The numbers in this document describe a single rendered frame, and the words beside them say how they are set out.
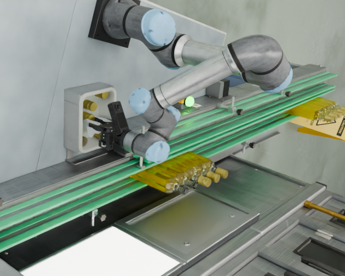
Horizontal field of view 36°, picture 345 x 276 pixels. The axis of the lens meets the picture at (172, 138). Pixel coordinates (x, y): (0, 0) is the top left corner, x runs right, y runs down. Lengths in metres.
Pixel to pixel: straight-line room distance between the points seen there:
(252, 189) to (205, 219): 0.43
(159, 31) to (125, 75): 0.36
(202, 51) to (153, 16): 0.20
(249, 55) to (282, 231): 0.79
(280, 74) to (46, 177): 0.86
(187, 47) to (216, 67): 0.28
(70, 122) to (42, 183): 0.24
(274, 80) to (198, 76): 0.24
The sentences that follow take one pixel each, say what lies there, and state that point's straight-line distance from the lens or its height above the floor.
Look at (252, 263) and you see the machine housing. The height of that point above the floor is 1.45.
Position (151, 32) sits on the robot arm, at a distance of 1.78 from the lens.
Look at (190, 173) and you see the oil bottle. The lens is 2.04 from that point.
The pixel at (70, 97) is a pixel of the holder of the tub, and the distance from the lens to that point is 1.88.
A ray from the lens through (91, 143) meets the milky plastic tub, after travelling 1.97.
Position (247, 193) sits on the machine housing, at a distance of 2.35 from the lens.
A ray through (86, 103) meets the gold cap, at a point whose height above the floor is 0.79.
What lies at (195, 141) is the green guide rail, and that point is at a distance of 2.23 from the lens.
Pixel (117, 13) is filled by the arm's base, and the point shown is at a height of 0.84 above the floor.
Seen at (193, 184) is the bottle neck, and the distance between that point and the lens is 1.97.
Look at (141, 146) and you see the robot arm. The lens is 1.74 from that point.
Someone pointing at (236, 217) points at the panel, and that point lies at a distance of 2.08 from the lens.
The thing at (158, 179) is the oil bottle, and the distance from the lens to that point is 1.98.
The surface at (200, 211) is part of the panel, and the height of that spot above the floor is 1.14.
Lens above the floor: 2.15
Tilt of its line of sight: 35 degrees down
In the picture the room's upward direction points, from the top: 111 degrees clockwise
